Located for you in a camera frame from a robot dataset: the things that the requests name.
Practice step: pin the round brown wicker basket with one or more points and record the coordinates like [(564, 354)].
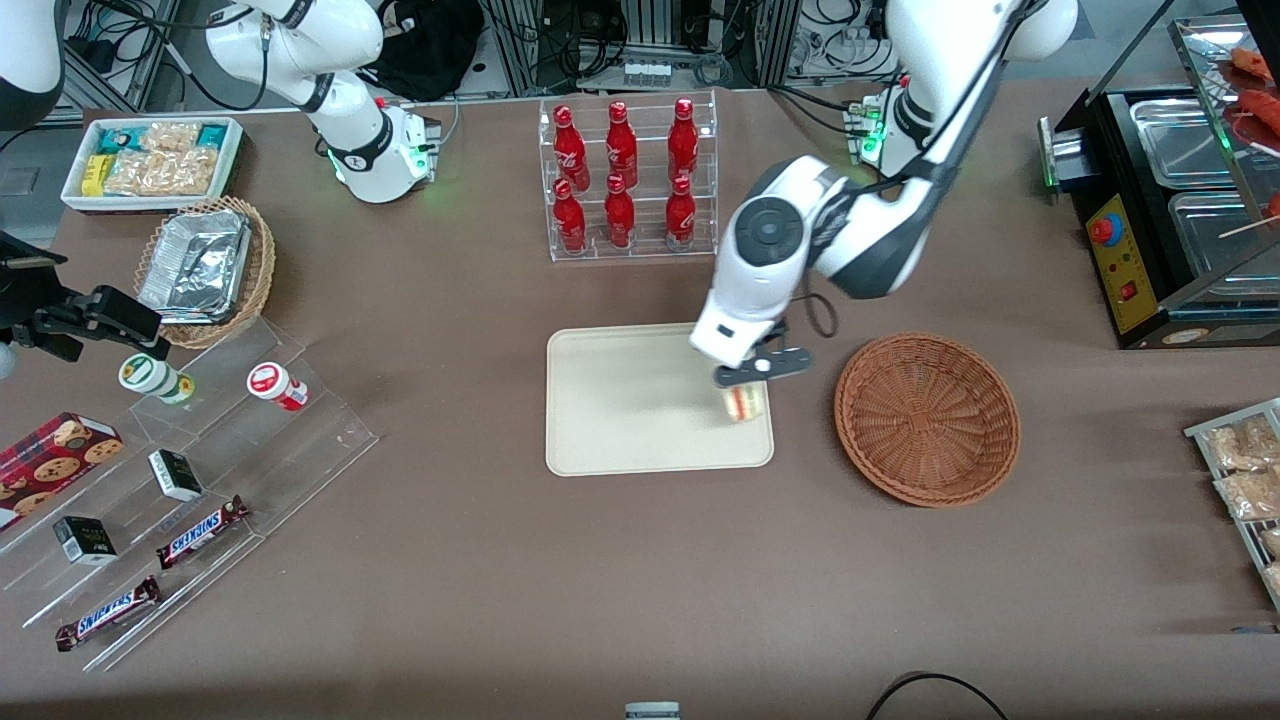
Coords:
[(925, 420)]

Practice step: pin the red cola bottle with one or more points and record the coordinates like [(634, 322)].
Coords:
[(570, 220), (621, 145), (683, 140), (619, 215), (680, 215), (571, 150)]

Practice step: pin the small black carton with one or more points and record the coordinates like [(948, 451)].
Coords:
[(85, 540), (175, 475)]

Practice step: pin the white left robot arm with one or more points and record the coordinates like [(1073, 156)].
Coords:
[(860, 235)]

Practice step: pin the light oval wicker basket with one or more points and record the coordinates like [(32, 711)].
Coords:
[(262, 270)]

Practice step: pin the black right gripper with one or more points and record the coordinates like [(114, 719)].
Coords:
[(28, 300)]

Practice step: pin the stacked aluminium foil trays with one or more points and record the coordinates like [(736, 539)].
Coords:
[(195, 265)]

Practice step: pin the cream plastic tray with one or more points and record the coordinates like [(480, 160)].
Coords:
[(630, 410)]

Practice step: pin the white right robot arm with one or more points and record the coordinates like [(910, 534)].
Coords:
[(340, 60)]

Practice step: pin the black fabric bag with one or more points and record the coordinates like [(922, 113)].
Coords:
[(430, 50)]

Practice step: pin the black hot food warmer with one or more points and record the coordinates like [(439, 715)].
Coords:
[(1130, 290)]

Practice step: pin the steel food pan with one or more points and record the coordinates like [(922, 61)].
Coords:
[(1180, 145), (1215, 235)]

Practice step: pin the grey camera mount block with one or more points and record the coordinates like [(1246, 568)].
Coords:
[(652, 711)]

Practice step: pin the triangular sandwich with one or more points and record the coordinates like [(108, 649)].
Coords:
[(745, 403)]

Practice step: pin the white rectangular snack bin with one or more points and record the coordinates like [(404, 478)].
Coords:
[(150, 203)]

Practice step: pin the yellow snack pack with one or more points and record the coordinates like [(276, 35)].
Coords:
[(97, 175)]

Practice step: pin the clear acrylic bottle rack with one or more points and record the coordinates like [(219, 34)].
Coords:
[(645, 255)]

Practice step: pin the clear bagged fried snack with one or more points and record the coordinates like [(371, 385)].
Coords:
[(1272, 542), (1250, 495), (1274, 580), (1240, 445)]

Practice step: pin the brown Snickers bar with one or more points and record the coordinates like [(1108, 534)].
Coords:
[(108, 612), (200, 532)]

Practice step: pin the red chocolate cookie box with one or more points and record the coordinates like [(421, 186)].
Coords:
[(55, 460)]

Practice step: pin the clear rice cracker bag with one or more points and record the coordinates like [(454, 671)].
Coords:
[(160, 172), (170, 137)]

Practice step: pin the green lidded white cup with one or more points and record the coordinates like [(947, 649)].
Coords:
[(150, 375)]

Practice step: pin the clear acrylic stepped shelf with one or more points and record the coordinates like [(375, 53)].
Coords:
[(300, 450)]

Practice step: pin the teal snack pack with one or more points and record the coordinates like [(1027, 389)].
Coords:
[(211, 135), (118, 140)]

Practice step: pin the red lidded white cup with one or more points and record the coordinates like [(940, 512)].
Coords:
[(275, 385)]

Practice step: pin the red skewered sausages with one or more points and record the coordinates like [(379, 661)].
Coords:
[(1258, 105)]

